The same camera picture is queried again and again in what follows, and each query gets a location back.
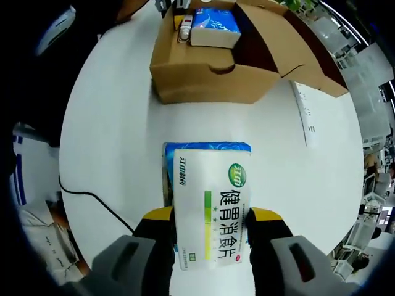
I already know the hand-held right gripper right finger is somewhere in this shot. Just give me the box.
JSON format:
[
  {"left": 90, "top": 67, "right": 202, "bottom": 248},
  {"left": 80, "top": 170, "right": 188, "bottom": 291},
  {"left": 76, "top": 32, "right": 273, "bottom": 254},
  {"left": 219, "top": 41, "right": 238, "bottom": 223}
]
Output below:
[{"left": 248, "top": 207, "right": 359, "bottom": 296}]

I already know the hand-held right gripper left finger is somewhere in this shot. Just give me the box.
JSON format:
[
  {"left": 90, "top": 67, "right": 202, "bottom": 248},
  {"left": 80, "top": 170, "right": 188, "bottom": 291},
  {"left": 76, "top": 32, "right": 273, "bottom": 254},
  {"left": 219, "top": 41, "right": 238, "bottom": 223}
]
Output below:
[{"left": 63, "top": 207, "right": 177, "bottom": 296}]

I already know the white pump bottle red label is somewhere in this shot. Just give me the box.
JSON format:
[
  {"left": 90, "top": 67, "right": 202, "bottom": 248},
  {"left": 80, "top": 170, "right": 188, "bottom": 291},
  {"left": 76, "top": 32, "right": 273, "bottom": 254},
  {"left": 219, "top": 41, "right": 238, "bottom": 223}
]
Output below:
[{"left": 178, "top": 15, "right": 195, "bottom": 45}]

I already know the blue and white tissue pack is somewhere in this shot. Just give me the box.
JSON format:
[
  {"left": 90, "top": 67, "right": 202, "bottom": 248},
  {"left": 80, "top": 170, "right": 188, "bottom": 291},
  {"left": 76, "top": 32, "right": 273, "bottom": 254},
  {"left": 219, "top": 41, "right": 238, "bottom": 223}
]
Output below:
[{"left": 190, "top": 7, "right": 243, "bottom": 51}]

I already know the brown cardboard shoe box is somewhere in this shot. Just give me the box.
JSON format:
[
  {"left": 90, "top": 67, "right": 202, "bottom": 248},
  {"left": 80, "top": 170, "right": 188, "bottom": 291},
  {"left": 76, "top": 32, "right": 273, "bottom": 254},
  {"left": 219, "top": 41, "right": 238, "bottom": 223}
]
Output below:
[{"left": 149, "top": 0, "right": 351, "bottom": 106}]

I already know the white medicine box green label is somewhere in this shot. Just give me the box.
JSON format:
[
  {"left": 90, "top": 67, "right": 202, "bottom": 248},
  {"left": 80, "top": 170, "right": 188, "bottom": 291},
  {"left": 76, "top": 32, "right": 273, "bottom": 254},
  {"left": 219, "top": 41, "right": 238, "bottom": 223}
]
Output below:
[{"left": 173, "top": 148, "right": 252, "bottom": 273}]

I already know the blue soft wipes pack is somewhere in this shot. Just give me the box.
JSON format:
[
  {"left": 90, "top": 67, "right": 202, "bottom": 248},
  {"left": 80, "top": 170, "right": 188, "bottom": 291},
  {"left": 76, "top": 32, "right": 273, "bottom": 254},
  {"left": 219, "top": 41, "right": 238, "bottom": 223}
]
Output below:
[{"left": 162, "top": 141, "right": 252, "bottom": 208}]

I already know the white chest-worn device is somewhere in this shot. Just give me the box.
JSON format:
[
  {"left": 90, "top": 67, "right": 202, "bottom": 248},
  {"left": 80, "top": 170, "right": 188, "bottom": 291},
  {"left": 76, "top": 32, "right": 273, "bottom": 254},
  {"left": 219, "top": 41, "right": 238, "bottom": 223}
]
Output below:
[{"left": 36, "top": 6, "right": 77, "bottom": 57}]

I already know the white power strip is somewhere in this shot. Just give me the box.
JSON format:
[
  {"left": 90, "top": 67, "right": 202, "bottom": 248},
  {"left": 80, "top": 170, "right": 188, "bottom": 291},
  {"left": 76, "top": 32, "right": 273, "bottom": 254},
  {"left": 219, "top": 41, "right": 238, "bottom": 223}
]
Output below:
[{"left": 289, "top": 80, "right": 319, "bottom": 149}]

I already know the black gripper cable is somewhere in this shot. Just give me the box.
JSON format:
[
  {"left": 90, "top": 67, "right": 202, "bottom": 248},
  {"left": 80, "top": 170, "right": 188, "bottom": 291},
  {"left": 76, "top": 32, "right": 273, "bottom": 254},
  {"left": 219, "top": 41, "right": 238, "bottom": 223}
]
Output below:
[{"left": 57, "top": 181, "right": 138, "bottom": 234}]

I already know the blue and white wall board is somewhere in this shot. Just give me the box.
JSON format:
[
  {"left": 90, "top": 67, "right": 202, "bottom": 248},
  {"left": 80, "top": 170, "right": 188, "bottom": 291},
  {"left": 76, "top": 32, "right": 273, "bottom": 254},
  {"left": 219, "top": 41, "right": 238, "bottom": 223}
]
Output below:
[{"left": 12, "top": 132, "right": 60, "bottom": 208}]

